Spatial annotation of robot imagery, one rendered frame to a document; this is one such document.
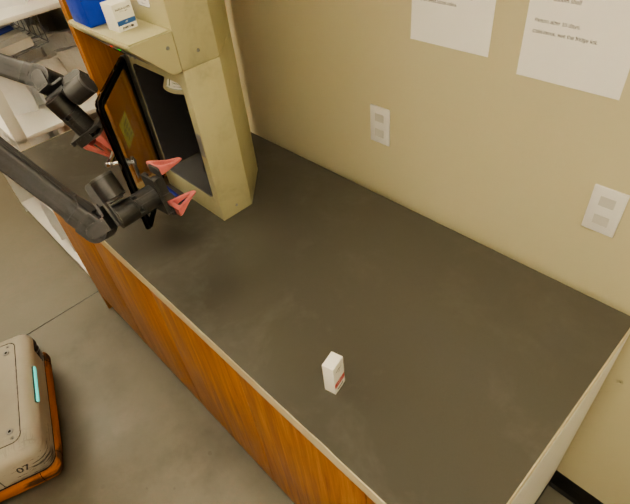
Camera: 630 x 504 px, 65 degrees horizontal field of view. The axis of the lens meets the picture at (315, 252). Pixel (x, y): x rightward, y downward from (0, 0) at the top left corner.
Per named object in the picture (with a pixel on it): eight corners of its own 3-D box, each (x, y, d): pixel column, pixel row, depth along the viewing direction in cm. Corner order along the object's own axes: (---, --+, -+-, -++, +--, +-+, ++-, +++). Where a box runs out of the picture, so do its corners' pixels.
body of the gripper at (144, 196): (158, 176, 116) (131, 192, 113) (175, 211, 123) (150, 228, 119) (145, 170, 121) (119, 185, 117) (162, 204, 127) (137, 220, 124)
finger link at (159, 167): (184, 153, 119) (151, 172, 115) (195, 178, 123) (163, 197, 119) (170, 147, 123) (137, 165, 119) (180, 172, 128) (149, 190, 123)
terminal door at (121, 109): (165, 173, 167) (122, 54, 140) (150, 232, 145) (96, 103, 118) (162, 173, 167) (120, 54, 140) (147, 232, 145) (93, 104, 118)
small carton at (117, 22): (126, 22, 122) (117, -4, 118) (138, 26, 119) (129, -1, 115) (109, 29, 119) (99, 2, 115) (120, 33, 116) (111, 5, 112)
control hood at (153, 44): (120, 45, 140) (107, 7, 133) (183, 72, 121) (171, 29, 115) (82, 59, 134) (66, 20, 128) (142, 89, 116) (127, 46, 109)
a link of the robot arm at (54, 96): (44, 96, 128) (39, 105, 124) (64, 80, 127) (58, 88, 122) (67, 117, 132) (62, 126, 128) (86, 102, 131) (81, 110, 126)
